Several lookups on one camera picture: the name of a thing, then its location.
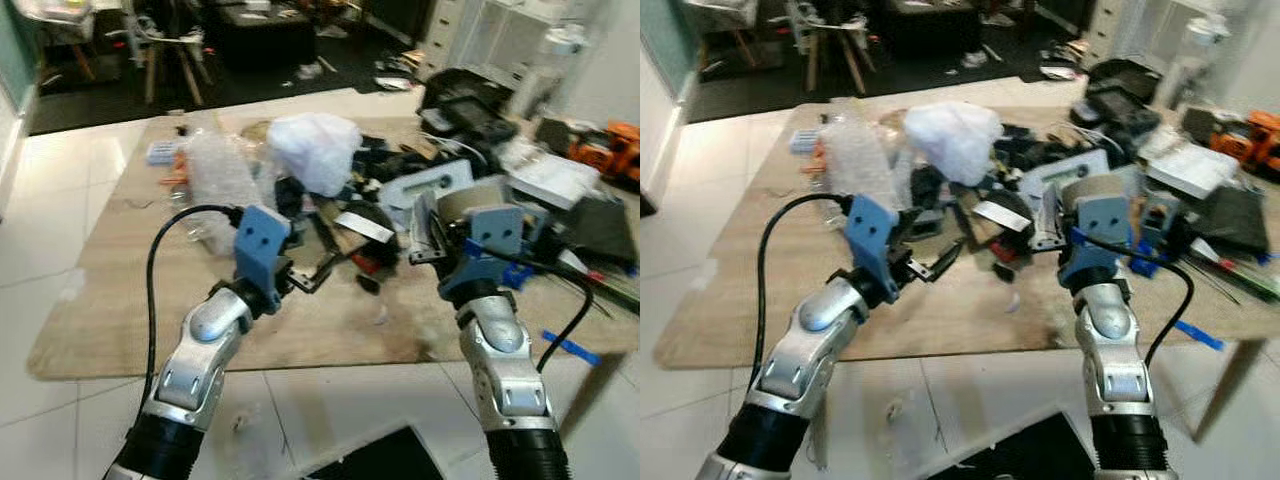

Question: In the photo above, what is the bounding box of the blue tape strip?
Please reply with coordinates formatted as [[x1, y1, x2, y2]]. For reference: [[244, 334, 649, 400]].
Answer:
[[542, 329, 602, 367], [1174, 317, 1227, 353]]

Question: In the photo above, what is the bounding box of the crumpled white plastic bag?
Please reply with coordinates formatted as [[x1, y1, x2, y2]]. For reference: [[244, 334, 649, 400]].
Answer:
[[902, 100, 1005, 189], [266, 112, 364, 199]]

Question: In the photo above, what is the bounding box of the white paper strip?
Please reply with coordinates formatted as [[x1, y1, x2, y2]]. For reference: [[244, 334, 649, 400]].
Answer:
[[332, 209, 397, 244], [971, 199, 1033, 234]]

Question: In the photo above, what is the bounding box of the wooden table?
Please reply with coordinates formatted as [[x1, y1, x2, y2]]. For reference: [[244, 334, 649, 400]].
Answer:
[[652, 98, 1280, 373], [25, 108, 641, 383]]

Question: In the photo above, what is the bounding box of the clear bubble wrap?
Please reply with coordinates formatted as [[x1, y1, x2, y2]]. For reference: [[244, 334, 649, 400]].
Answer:
[[184, 128, 265, 243], [820, 112, 903, 217]]

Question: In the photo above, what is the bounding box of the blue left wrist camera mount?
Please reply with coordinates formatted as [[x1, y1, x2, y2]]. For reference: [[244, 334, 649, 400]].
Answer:
[[232, 205, 292, 307], [843, 195, 902, 306]]

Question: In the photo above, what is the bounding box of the white drawer cabinet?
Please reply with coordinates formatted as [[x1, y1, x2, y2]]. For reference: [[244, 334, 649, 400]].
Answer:
[[418, 0, 603, 93], [1084, 0, 1233, 83]]

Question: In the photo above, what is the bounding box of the black tool case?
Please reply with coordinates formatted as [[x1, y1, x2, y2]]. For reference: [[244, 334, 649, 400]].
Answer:
[[418, 68, 523, 143], [1074, 58, 1167, 133]]

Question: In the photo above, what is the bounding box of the orange power tool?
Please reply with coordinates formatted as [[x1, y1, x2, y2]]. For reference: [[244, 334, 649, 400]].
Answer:
[[1208, 108, 1280, 173], [568, 120, 641, 183]]

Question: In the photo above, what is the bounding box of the white flat box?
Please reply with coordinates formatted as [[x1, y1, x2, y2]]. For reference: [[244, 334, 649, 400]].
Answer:
[[503, 140, 603, 213], [1138, 124, 1243, 203]]

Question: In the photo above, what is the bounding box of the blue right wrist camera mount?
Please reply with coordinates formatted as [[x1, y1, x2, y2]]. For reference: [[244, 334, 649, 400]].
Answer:
[[1058, 194, 1138, 287], [437, 204, 551, 297]]

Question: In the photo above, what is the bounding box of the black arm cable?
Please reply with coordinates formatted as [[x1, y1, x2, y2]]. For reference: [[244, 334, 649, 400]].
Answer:
[[754, 192, 853, 393], [144, 204, 243, 403], [490, 248, 597, 373], [1074, 228, 1197, 367]]

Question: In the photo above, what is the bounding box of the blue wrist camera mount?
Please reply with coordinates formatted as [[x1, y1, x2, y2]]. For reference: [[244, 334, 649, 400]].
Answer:
[[232, 205, 292, 307], [843, 195, 902, 306], [437, 204, 551, 297], [1058, 194, 1138, 287]]

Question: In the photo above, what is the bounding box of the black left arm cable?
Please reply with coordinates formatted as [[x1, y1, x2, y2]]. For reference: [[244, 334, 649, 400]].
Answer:
[[754, 192, 853, 393], [144, 204, 243, 403]]

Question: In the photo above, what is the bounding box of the black rubbish bin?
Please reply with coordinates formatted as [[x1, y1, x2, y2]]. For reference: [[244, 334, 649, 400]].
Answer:
[[912, 406, 1098, 480]]

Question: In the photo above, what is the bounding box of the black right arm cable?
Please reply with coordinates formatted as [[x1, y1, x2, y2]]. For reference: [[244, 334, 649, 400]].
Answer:
[[490, 248, 597, 373], [1074, 228, 1197, 367]]

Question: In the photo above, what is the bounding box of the black flat pad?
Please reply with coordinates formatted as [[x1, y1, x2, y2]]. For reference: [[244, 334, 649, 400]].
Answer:
[[568, 194, 641, 267], [1198, 184, 1273, 257]]

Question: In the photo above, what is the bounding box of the wooden legged chair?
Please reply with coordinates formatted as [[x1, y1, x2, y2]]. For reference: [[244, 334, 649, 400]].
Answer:
[[118, 8, 209, 107], [788, 0, 873, 97]]

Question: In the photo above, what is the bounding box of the black low cabinet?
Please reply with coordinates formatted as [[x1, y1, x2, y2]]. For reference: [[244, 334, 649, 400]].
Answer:
[[204, 0, 323, 69], [878, 0, 1013, 59]]

